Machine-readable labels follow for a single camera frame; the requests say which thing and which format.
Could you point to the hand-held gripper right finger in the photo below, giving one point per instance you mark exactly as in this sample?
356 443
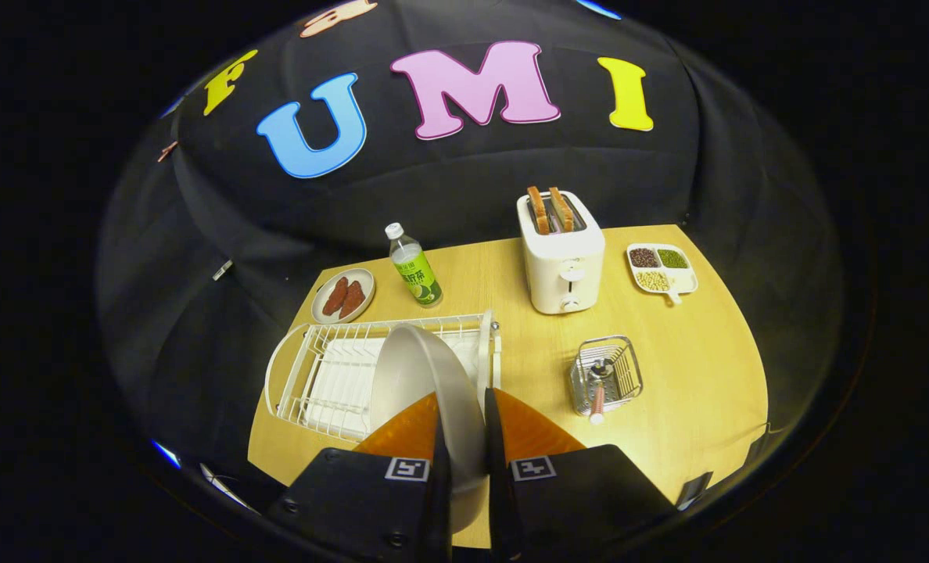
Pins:
500 508

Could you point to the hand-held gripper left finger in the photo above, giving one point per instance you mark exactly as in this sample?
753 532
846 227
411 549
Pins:
441 508

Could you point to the white plate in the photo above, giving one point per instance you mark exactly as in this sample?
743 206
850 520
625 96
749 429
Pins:
417 375

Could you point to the white divided dish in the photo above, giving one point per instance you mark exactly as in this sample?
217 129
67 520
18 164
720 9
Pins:
687 280

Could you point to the white drip tray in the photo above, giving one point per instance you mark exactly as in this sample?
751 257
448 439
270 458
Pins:
347 383

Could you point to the red sausage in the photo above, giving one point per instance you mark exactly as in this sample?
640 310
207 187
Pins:
352 299
335 296

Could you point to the green tea bottle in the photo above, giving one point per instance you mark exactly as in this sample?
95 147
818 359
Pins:
417 274

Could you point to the small beige saucer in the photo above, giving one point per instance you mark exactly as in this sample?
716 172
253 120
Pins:
359 274

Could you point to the white toaster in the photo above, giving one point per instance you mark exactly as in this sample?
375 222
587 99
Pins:
562 266

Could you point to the pile of yellow soybeans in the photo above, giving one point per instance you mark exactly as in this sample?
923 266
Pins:
653 281

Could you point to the pile of dark red beans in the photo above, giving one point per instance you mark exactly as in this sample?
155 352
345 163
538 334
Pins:
644 257

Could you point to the pile of green beans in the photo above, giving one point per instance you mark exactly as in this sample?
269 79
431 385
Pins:
672 259

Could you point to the black backdrop cloth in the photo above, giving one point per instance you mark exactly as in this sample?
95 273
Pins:
464 172

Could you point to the orange clip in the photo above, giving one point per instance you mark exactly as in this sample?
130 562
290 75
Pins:
166 151

